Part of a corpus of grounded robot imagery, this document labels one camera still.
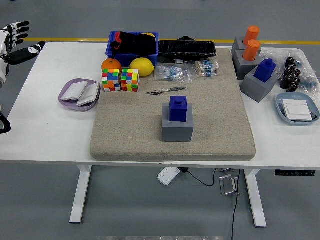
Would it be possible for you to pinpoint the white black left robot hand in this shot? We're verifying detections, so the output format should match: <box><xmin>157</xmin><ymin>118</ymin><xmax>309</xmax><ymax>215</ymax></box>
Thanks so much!
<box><xmin>0</xmin><ymin>21</ymin><xmax>47</xmax><ymax>87</ymax></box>

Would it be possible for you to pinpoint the blue square seal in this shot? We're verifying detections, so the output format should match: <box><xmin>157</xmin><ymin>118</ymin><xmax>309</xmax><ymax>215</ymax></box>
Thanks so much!
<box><xmin>253</xmin><ymin>58</ymin><xmax>277</xmax><ymax>83</ymax></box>
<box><xmin>168</xmin><ymin>95</ymin><xmax>188</xmax><ymax>123</ymax></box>

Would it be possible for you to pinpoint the grey seal holder block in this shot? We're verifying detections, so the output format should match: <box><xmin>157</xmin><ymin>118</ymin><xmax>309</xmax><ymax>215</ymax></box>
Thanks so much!
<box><xmin>232</xmin><ymin>49</ymin><xmax>262</xmax><ymax>81</ymax></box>
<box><xmin>161</xmin><ymin>103</ymin><xmax>195</xmax><ymax>143</ymax></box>
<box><xmin>231</xmin><ymin>36</ymin><xmax>262</xmax><ymax>61</ymax></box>
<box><xmin>240</xmin><ymin>65</ymin><xmax>280</xmax><ymax>104</ymax></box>

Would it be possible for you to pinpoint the orange cylinder seal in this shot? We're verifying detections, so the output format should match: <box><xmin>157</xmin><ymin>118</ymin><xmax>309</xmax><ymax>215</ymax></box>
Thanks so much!
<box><xmin>242</xmin><ymin>39</ymin><xmax>261</xmax><ymax>62</ymax></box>
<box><xmin>243</xmin><ymin>25</ymin><xmax>261</xmax><ymax>46</ymax></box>

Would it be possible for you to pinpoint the purple plate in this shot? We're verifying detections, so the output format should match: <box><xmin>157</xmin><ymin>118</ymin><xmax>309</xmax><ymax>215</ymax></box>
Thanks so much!
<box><xmin>58</xmin><ymin>78</ymin><xmax>102</xmax><ymax>113</ymax></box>

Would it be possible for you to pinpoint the orange fruit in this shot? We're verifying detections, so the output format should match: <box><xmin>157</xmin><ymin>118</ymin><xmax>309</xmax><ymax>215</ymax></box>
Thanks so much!
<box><xmin>101</xmin><ymin>57</ymin><xmax>123</xmax><ymax>75</ymax></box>

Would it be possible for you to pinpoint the colourful puzzle cube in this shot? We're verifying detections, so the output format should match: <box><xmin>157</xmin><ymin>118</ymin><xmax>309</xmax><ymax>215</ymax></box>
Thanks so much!
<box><xmin>120</xmin><ymin>68</ymin><xmax>140</xmax><ymax>93</ymax></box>
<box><xmin>101</xmin><ymin>68</ymin><xmax>122</xmax><ymax>93</ymax></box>

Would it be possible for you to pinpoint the blue plastic bin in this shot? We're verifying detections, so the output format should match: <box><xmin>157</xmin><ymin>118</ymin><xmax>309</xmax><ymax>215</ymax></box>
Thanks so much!
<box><xmin>105</xmin><ymin>31</ymin><xmax>160</xmax><ymax>68</ymax></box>

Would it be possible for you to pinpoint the black cloth bag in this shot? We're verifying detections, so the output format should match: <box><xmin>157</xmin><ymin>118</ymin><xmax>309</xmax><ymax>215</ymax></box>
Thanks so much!
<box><xmin>110</xmin><ymin>31</ymin><xmax>157</xmax><ymax>56</ymax></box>

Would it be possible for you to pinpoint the yellow lemon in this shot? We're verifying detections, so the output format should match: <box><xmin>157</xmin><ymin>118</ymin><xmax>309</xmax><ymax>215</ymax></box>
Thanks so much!
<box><xmin>129</xmin><ymin>57</ymin><xmax>156</xmax><ymax>78</ymax></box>

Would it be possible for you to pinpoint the grey-brown mat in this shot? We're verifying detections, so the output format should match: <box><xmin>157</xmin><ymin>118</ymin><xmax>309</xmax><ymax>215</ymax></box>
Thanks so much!
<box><xmin>89</xmin><ymin>47</ymin><xmax>257</xmax><ymax>162</ymax></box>

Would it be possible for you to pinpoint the white table leg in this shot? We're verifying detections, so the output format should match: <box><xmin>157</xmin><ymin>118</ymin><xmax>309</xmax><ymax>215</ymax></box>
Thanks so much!
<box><xmin>244</xmin><ymin>169</ymin><xmax>268</xmax><ymax>228</ymax></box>
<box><xmin>69</xmin><ymin>165</ymin><xmax>93</xmax><ymax>224</ymax></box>

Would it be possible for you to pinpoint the bag of blue resistors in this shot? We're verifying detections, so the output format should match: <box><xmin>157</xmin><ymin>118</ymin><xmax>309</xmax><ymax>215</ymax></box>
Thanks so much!
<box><xmin>153</xmin><ymin>62</ymin><xmax>194</xmax><ymax>84</ymax></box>

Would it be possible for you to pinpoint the grey utility knife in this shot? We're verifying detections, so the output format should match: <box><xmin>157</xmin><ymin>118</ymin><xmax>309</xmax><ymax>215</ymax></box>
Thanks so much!
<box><xmin>146</xmin><ymin>86</ymin><xmax>188</xmax><ymax>96</ymax></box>

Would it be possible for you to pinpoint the black wrapped keyboard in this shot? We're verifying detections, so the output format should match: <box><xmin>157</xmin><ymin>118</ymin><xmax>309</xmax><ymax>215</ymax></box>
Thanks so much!
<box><xmin>158</xmin><ymin>36</ymin><xmax>217</xmax><ymax>64</ymax></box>

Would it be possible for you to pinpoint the bag of tan resistors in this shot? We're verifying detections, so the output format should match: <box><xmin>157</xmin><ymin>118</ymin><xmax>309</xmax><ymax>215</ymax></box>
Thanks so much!
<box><xmin>186</xmin><ymin>59</ymin><xmax>221</xmax><ymax>78</ymax></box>

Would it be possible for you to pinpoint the white power strip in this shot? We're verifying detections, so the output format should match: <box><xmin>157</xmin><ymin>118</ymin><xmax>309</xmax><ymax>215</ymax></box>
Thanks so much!
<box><xmin>157</xmin><ymin>166</ymin><xmax>181</xmax><ymax>186</ymax></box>

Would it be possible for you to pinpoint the light blue plate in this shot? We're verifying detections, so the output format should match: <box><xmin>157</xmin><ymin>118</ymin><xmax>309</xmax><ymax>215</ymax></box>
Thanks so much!
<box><xmin>274</xmin><ymin>92</ymin><xmax>320</xmax><ymax>127</ymax></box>

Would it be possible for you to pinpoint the cluster of black capacitors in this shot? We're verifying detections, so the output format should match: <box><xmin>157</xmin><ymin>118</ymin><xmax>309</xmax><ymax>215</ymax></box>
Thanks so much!
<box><xmin>279</xmin><ymin>56</ymin><xmax>302</xmax><ymax>93</ymax></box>

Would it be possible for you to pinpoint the clear plastic bag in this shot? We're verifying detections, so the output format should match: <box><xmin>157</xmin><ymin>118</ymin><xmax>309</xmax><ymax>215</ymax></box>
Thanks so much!
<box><xmin>259</xmin><ymin>47</ymin><xmax>320</xmax><ymax>95</ymax></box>

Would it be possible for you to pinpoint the black table control panel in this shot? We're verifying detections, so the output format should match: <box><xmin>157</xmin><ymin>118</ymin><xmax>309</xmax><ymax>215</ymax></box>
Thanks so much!
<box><xmin>274</xmin><ymin>169</ymin><xmax>316</xmax><ymax>177</ymax></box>

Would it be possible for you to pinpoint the white switch panel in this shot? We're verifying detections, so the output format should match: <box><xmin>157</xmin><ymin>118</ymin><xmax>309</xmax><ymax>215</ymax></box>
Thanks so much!
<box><xmin>60</xmin><ymin>80</ymin><xmax>89</xmax><ymax>102</ymax></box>
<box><xmin>76</xmin><ymin>83</ymin><xmax>101</xmax><ymax>108</ymax></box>
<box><xmin>282</xmin><ymin>99</ymin><xmax>316</xmax><ymax>123</ymax></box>

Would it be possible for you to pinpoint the black power cable with plug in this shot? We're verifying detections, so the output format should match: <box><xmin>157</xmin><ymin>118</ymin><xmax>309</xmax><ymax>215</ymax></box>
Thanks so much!
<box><xmin>179</xmin><ymin>167</ymin><xmax>217</xmax><ymax>187</ymax></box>

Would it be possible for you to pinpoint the silver metal bracket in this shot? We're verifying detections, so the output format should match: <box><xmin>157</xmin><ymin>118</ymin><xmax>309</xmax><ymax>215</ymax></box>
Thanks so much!
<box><xmin>218</xmin><ymin>174</ymin><xmax>241</xmax><ymax>196</ymax></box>

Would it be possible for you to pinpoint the long black floor cable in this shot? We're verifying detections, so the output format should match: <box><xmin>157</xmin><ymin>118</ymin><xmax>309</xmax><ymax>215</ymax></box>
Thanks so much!
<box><xmin>230</xmin><ymin>169</ymin><xmax>241</xmax><ymax>240</ymax></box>

